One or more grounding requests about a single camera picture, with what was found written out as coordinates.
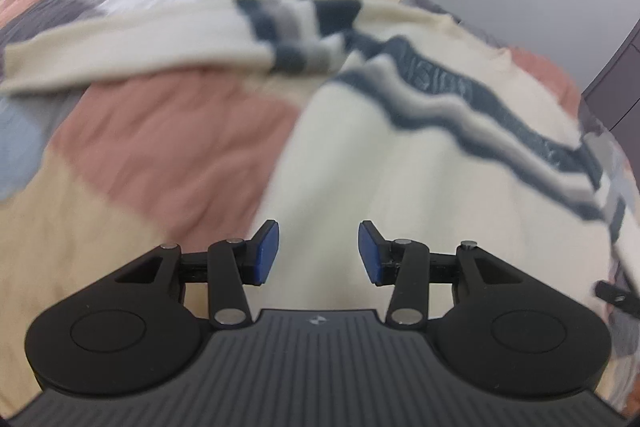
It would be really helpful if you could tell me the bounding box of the cream sweater with blue stripes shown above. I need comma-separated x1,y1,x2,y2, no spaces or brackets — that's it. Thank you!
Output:
0,0,640,323

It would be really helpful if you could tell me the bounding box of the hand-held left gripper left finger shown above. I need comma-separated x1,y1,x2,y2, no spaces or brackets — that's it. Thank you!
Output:
115,219,280,327

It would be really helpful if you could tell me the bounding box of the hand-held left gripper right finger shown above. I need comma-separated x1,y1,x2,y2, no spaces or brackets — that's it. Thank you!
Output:
358,220,523,327

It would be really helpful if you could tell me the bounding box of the patchwork quilt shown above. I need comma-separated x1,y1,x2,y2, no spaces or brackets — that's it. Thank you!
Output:
0,0,640,413

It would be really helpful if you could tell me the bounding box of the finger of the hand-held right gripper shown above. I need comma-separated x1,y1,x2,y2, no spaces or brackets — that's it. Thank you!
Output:
594,279,640,309

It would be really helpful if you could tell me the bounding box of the dark wooden wardrobe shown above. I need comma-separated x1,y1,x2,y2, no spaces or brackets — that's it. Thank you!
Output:
581,19,640,134

